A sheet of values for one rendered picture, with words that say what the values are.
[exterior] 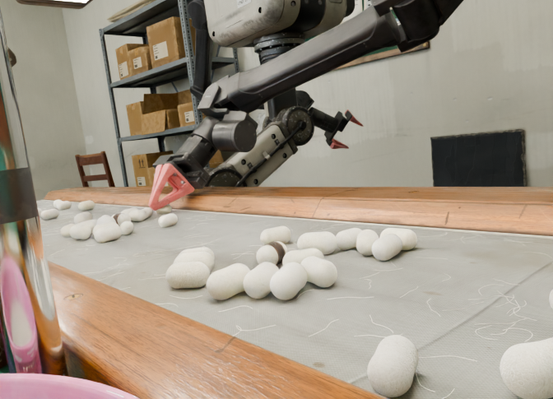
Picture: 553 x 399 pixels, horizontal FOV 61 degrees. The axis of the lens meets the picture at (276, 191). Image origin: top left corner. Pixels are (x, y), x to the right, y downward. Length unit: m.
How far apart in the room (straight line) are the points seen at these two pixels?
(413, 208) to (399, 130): 2.15
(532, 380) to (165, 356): 0.14
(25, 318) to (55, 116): 5.34
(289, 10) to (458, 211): 0.78
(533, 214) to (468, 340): 0.23
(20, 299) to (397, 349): 0.16
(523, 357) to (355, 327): 0.10
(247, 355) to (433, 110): 2.42
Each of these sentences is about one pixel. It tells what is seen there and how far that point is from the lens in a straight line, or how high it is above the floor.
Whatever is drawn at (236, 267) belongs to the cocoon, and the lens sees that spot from 0.34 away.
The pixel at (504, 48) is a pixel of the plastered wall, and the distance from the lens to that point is 2.46.
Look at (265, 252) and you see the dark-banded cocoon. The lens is 0.40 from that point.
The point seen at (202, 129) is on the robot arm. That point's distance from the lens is 0.87.
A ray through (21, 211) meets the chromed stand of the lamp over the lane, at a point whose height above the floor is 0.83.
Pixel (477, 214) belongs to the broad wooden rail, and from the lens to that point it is 0.49.
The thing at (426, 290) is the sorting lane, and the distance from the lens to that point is 0.33.
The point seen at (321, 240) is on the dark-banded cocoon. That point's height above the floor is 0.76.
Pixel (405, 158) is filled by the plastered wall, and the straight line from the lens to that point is 2.67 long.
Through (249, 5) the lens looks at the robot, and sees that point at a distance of 1.21.
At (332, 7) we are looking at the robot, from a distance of 1.26.
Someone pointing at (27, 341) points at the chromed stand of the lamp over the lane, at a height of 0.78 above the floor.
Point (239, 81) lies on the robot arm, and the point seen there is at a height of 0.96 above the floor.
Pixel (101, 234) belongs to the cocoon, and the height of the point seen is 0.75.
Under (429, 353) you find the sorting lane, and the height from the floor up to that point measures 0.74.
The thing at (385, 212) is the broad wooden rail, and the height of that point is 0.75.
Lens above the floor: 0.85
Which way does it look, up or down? 7 degrees down
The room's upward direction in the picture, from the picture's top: 7 degrees counter-clockwise
